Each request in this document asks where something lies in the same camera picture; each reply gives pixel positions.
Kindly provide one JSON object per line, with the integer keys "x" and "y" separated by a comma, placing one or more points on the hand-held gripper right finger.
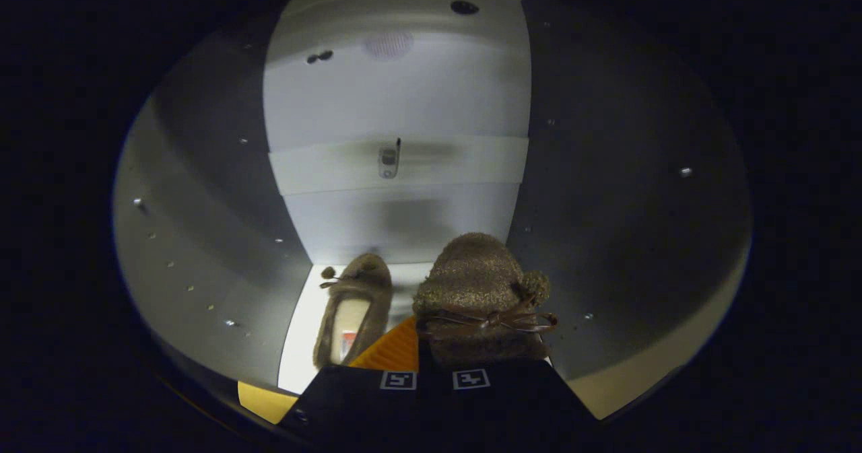
{"x": 512, "y": 399}

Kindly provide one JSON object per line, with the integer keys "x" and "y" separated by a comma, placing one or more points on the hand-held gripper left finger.
{"x": 357, "y": 399}

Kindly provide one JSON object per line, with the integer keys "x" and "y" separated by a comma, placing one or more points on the brown fluffy shoe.
{"x": 367, "y": 278}
{"x": 471, "y": 271}

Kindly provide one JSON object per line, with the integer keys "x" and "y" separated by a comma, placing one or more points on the grey shoe cabinet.
{"x": 202, "y": 170}

